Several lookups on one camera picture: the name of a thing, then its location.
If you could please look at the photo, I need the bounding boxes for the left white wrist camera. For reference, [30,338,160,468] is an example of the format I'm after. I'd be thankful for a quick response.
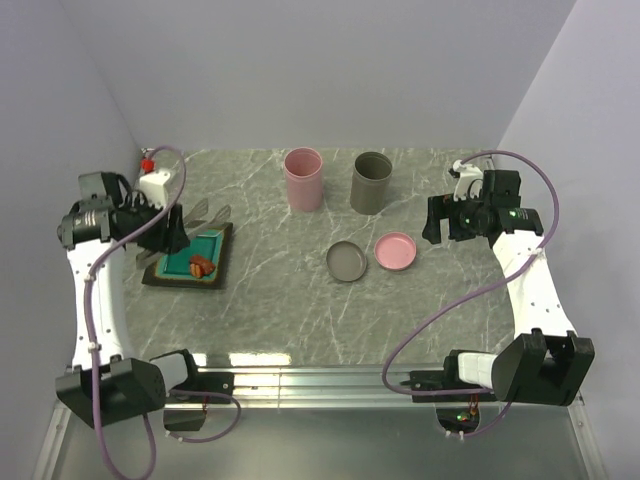
[137,158,176,209]

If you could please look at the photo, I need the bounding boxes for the black teal square plate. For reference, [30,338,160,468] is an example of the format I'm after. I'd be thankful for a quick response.
[141,222,234,290]

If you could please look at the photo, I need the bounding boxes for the grey round lid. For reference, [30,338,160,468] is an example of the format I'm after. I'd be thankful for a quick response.
[326,240,368,282]

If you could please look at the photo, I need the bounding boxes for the brown red meat piece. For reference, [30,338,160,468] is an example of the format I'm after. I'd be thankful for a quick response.
[189,254,216,279]

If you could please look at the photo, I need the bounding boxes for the grey cylindrical container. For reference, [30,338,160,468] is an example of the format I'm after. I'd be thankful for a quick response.
[350,152,392,215]

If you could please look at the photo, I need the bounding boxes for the pink round lid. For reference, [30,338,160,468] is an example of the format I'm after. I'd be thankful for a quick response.
[374,232,417,271]

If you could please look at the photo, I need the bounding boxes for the aluminium mounting rail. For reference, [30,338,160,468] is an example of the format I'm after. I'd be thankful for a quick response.
[55,358,475,425]

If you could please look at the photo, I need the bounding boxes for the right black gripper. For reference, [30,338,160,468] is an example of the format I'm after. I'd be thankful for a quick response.
[421,189,490,244]

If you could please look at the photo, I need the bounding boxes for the metal tongs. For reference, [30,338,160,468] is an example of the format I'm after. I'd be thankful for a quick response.
[136,198,232,270]

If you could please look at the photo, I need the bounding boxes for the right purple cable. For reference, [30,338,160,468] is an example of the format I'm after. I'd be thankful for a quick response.
[382,150,560,441]

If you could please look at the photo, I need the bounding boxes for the pink cylindrical container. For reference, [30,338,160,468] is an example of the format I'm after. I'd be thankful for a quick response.
[283,148,323,212]

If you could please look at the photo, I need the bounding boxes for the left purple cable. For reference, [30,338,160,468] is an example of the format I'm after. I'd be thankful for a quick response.
[83,144,243,480]

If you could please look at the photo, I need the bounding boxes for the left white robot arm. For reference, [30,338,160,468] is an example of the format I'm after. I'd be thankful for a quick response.
[55,169,203,427]

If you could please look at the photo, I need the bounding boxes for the purple cable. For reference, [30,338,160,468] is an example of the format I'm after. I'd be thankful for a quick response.
[83,144,243,480]
[382,150,560,441]

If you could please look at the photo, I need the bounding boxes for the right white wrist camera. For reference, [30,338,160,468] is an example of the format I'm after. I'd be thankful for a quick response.
[449,160,484,201]

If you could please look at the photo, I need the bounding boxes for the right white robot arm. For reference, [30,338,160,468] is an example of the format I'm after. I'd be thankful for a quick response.
[422,162,595,406]

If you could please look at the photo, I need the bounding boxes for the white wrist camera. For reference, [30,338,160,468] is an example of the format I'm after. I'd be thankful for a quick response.
[449,160,484,201]
[137,158,176,209]

